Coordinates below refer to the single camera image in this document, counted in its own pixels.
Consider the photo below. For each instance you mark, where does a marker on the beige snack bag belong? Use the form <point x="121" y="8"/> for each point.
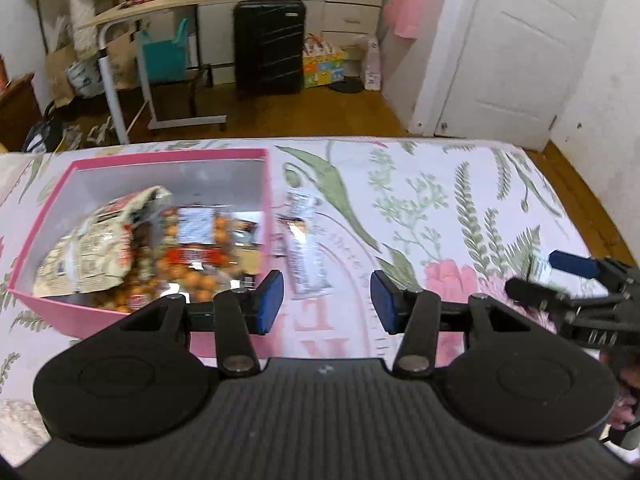
<point x="95" y="250"/>

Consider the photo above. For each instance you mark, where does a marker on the teal tote bag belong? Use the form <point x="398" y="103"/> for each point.
<point x="162" y="55"/>

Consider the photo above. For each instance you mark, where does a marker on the clear bag of orange balls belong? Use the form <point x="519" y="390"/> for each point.
<point x="200" y="280"/>

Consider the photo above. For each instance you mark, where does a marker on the small white snack packet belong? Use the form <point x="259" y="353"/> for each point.
<point x="541" y="266"/>

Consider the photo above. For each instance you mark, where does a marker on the brown paper bag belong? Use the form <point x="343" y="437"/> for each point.
<point x="122" y="62"/>
<point x="60" y="77"/>

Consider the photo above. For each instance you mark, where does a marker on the floral bedsheet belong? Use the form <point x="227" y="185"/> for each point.
<point x="450" y="200"/>

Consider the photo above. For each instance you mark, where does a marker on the black suitcase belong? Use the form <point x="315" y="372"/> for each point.
<point x="270" y="47"/>

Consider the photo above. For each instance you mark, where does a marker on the fluffy cream coat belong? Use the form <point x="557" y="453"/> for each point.
<point x="92" y="0"/>

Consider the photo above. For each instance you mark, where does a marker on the person's right hand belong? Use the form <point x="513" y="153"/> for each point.
<point x="629" y="407"/>

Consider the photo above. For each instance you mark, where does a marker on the pink hanging bag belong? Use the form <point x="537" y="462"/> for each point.
<point x="406" y="10"/>

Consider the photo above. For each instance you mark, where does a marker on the pink cardboard box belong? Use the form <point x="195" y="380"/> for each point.
<point x="75" y="317"/>

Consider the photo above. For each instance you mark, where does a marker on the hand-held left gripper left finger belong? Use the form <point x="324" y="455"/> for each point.
<point x="267" y="302"/>

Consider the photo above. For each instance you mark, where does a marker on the black bag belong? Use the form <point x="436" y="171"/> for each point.
<point x="42" y="132"/>

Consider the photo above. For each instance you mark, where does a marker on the rolling wooden side table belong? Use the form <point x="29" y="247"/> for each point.
<point x="175" y="2"/>

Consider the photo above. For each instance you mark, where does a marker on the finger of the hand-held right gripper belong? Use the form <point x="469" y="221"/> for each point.
<point x="540" y="294"/>
<point x="575" y="264"/>

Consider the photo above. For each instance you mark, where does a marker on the pink white package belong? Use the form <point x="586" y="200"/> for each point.
<point x="372" y="65"/>

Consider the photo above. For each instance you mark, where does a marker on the white door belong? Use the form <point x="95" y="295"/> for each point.
<point x="520" y="50"/>

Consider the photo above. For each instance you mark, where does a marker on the colourful cardboard box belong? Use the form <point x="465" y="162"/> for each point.
<point x="324" y="67"/>

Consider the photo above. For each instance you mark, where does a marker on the white plastic bag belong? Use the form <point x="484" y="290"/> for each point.
<point x="85" y="77"/>

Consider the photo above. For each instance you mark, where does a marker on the black round mat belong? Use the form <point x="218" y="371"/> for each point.
<point x="346" y="87"/>

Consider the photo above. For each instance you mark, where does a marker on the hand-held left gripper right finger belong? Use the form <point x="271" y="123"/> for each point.
<point x="385" y="305"/>

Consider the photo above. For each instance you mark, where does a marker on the wooden nightstand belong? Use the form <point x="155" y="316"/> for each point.
<point x="17" y="105"/>

